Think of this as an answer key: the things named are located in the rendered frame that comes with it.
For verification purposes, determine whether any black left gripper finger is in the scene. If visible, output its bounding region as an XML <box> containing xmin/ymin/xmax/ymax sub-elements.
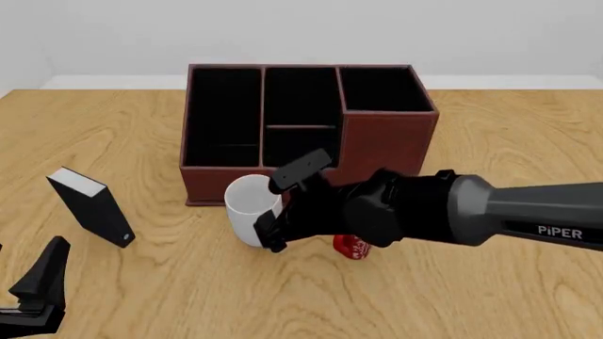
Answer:
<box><xmin>8</xmin><ymin>234</ymin><xmax>73</xmax><ymax>309</ymax></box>

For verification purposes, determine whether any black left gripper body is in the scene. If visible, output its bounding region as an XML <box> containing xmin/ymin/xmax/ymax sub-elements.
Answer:
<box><xmin>0</xmin><ymin>299</ymin><xmax>66</xmax><ymax>335</ymax></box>

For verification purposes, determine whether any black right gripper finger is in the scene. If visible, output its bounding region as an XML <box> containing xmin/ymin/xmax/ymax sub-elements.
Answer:
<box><xmin>253</xmin><ymin>207</ymin><xmax>290</xmax><ymax>254</ymax></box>

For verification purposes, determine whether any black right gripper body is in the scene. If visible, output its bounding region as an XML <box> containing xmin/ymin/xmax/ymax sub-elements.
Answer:
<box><xmin>280</xmin><ymin>178</ymin><xmax>352</xmax><ymax>246</ymax></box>

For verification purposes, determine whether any white mug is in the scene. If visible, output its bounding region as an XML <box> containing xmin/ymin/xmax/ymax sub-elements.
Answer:
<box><xmin>223</xmin><ymin>174</ymin><xmax>286</xmax><ymax>249</ymax></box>

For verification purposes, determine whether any red patterned mug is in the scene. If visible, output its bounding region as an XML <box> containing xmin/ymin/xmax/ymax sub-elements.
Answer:
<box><xmin>332</xmin><ymin>233</ymin><xmax>372</xmax><ymax>262</ymax></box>

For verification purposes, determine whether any red-brown desk caddy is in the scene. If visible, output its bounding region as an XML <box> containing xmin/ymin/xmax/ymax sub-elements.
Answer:
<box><xmin>179</xmin><ymin>62</ymin><xmax>441</xmax><ymax>208</ymax></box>

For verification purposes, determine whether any small flat black plate on stalk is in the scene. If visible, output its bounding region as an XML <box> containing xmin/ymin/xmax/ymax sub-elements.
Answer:
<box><xmin>269</xmin><ymin>147</ymin><xmax>333</xmax><ymax>195</ymax></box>

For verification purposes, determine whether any black book with white pages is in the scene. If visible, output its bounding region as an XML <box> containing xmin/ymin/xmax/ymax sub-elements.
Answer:
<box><xmin>44</xmin><ymin>167</ymin><xmax>137</xmax><ymax>250</ymax></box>

